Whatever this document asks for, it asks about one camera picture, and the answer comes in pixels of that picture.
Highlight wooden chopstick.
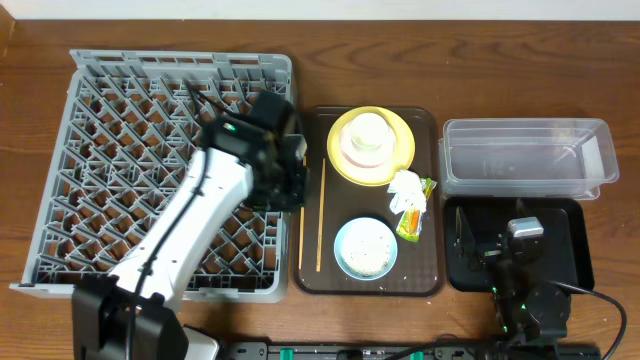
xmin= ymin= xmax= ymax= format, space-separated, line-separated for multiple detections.
xmin=298 ymin=206 xmax=305 ymax=270
xmin=315 ymin=158 xmax=326 ymax=273

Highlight yellow orange snack wrapper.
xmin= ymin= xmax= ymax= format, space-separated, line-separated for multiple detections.
xmin=395 ymin=178 xmax=437 ymax=242

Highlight white napkin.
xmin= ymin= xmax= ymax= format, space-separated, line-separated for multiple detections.
xmin=387 ymin=170 xmax=427 ymax=214

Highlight light blue bowl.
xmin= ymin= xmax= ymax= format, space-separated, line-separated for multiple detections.
xmin=334 ymin=217 xmax=398 ymax=281

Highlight rice and food scraps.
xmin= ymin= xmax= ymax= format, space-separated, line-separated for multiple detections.
xmin=341 ymin=227 xmax=391 ymax=277

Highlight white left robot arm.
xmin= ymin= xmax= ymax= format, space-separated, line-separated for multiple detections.
xmin=72 ymin=91 xmax=309 ymax=359

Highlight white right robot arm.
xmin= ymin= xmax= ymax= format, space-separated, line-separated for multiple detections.
xmin=455 ymin=207 xmax=570 ymax=346

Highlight black waste tray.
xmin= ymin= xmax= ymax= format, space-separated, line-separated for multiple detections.
xmin=443 ymin=196 xmax=595 ymax=293

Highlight clear plastic waste bin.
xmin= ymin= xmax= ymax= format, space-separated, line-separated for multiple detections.
xmin=439 ymin=118 xmax=619 ymax=200

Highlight brown plastic serving tray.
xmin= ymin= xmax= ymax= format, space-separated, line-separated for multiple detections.
xmin=292 ymin=106 xmax=445 ymax=297

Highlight yellow plate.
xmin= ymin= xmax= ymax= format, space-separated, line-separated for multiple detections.
xmin=327 ymin=106 xmax=416 ymax=187

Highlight white cup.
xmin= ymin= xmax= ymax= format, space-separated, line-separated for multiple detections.
xmin=349 ymin=113 xmax=390 ymax=151

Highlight grey plastic dish rack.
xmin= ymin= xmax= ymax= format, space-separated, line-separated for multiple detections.
xmin=14 ymin=49 xmax=297 ymax=299

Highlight black rail with green clips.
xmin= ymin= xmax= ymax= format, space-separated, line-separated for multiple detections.
xmin=217 ymin=339 xmax=601 ymax=360

